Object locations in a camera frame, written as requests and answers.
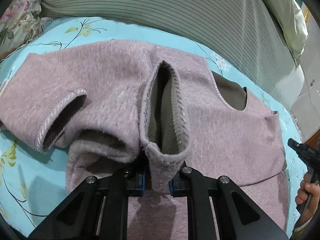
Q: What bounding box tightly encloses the mauve knit sweater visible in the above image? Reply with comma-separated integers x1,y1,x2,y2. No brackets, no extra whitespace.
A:
1,40,288,239

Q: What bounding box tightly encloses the person's right hand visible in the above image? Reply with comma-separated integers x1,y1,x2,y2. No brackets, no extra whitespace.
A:
295,173,320,226

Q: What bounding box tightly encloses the turquoise floral bed sheet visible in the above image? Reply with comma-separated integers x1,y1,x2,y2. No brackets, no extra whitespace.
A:
1,17,300,235

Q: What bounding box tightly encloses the light green pillow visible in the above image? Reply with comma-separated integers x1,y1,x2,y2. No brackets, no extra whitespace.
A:
263,0,308,66

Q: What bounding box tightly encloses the green striped folded quilt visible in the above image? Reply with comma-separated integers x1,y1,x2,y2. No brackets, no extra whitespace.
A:
41,0,304,109

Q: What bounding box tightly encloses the pink floral pillow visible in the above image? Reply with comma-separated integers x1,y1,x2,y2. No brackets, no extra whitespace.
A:
1,0,53,60

